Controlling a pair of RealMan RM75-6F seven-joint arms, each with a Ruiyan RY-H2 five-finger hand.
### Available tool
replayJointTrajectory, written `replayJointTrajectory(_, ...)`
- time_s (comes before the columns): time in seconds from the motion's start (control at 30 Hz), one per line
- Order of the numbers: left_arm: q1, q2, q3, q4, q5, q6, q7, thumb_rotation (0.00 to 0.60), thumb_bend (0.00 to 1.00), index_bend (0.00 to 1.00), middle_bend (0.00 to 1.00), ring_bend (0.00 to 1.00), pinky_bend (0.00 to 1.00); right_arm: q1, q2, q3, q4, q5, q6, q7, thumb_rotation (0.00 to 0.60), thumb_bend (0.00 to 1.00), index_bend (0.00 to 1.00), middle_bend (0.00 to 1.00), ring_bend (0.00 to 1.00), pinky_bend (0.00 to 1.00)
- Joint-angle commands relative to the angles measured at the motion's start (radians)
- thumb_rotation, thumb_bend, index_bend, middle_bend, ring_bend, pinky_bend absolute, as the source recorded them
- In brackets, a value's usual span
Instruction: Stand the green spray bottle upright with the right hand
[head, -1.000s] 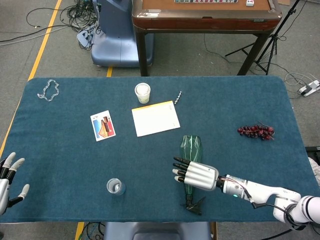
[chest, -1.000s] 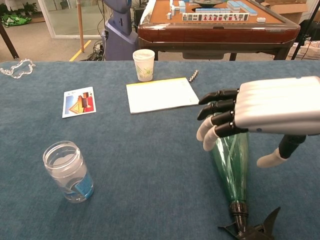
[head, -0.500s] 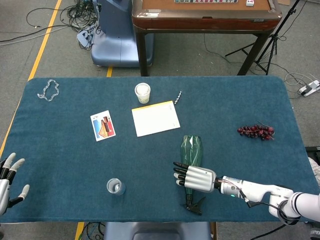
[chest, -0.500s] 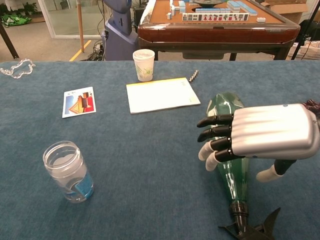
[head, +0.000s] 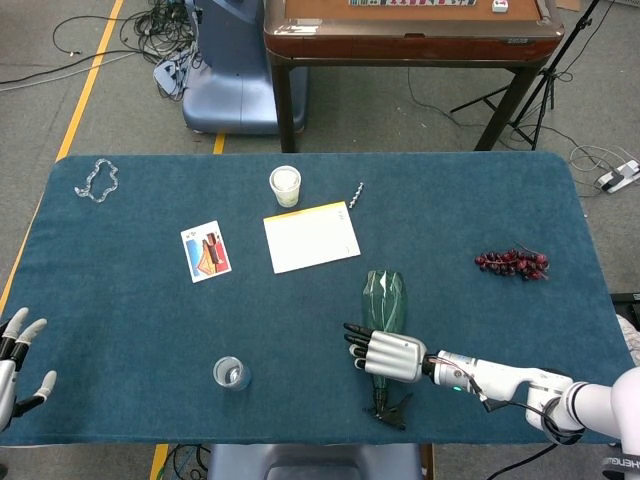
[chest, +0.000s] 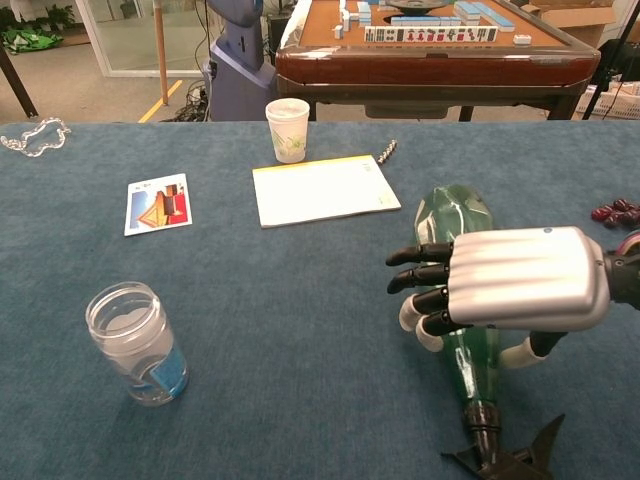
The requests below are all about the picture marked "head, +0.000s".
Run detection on white plastic cup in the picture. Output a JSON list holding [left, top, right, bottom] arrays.
[[268, 165, 303, 208]]

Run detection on clear bead chain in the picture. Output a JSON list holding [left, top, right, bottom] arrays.
[[73, 158, 120, 204]]

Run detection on grey blue robot torso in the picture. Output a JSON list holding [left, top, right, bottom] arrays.
[[205, 442, 424, 480]]

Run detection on white notepad with yellow edge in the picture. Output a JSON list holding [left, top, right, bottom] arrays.
[[262, 200, 362, 275]]

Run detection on mahjong tile row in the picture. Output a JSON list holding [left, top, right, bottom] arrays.
[[347, 0, 478, 8]]

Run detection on blue table cloth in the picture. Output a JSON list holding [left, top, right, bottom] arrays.
[[0, 151, 640, 447]]

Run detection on brown mahjong table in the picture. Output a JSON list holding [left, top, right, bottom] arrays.
[[262, 0, 566, 154]]

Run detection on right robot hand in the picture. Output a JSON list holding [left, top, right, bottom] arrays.
[[342, 322, 429, 384]]

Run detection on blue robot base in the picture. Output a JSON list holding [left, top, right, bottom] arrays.
[[181, 0, 309, 135]]

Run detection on tangled black cables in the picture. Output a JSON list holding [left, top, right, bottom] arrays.
[[51, 0, 202, 103]]

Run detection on green spray bottle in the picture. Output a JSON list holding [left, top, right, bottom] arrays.
[[360, 269, 415, 431]]

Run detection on red grape bunch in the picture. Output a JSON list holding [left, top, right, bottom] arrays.
[[474, 242, 551, 282]]

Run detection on white power strip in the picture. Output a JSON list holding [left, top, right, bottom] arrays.
[[596, 159, 640, 194]]

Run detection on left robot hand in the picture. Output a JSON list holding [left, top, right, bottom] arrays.
[[0, 307, 58, 434]]

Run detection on clear glass cup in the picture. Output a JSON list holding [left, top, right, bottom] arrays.
[[212, 355, 252, 392]]

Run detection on illustrated playing card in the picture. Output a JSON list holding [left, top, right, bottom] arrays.
[[180, 220, 233, 285]]

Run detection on black tripod stand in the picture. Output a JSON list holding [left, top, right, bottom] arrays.
[[449, 0, 602, 151]]

